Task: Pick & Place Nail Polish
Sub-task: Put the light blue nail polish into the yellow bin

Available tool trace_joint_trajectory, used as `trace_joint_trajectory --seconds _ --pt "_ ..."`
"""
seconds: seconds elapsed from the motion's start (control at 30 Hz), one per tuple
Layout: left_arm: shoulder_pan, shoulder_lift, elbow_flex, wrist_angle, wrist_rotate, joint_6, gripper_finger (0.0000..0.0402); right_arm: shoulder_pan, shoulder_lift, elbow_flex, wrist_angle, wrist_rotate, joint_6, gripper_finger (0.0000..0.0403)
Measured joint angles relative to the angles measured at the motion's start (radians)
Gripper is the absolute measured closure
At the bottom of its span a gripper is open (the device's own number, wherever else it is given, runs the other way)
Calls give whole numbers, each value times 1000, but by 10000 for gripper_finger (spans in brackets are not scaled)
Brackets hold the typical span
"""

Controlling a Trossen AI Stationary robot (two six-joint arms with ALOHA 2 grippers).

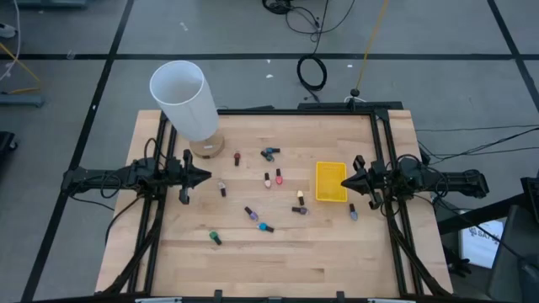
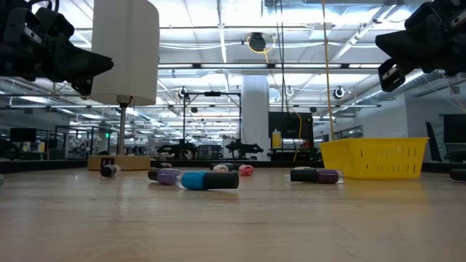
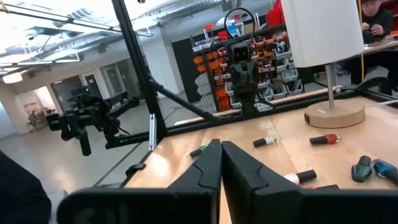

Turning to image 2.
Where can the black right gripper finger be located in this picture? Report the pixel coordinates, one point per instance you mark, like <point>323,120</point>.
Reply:
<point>411,47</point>
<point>391,74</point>

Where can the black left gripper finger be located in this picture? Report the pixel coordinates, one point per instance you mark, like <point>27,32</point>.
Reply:
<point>82,87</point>
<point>83,65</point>

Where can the dark pink nail polish bottle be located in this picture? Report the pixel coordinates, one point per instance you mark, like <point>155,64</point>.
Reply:
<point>165,165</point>

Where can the grey blue nail polish bottle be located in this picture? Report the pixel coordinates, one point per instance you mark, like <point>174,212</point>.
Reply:
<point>458,175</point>

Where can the lavender nail polish bottle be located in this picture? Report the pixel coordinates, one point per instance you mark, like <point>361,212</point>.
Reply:
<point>167,177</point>

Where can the purple nail polish bottle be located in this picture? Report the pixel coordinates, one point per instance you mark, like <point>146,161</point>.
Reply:
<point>304,175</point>

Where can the pale pink nail polish bottle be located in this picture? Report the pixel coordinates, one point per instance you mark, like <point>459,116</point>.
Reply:
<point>220,168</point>

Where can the coral pink nail polish bottle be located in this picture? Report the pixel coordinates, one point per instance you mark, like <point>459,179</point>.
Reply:
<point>246,170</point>

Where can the black background robot arm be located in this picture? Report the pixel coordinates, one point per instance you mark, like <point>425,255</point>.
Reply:
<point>242,147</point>
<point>178,149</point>

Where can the white shade wooden base lamp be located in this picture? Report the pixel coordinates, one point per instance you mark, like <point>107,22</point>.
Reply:
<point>125,54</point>

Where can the black hanging reel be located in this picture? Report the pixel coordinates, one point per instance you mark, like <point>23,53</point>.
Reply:
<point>338,92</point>
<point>182,92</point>

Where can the yellow plastic basket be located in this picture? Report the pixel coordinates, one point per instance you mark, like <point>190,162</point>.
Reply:
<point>375,140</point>

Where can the black monitor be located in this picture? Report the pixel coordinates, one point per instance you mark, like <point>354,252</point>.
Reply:
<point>22,134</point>

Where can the black leaning panel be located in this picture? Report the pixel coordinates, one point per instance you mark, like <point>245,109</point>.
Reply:
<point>433,142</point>

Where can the black equipment cabinet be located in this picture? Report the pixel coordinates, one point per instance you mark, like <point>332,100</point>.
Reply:
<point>291,123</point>

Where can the yellow canister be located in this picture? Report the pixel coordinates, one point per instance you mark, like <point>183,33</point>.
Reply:
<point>276,140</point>

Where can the white building column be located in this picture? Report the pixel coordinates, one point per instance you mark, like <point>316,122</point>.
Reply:
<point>255,116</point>

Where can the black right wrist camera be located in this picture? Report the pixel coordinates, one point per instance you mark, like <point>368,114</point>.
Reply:
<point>422,16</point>

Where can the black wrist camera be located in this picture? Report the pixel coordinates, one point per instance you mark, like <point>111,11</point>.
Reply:
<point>422,16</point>
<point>54,23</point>

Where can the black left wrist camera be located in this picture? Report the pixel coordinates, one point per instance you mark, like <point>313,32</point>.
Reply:
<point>54,23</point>

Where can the dark wall screen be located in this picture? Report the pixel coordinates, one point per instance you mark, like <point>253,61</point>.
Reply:
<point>455,127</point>

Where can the black table border rail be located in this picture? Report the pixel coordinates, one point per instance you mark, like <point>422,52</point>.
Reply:
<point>43,165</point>

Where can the black metal frame rig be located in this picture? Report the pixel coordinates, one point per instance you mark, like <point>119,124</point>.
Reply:
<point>212,93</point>

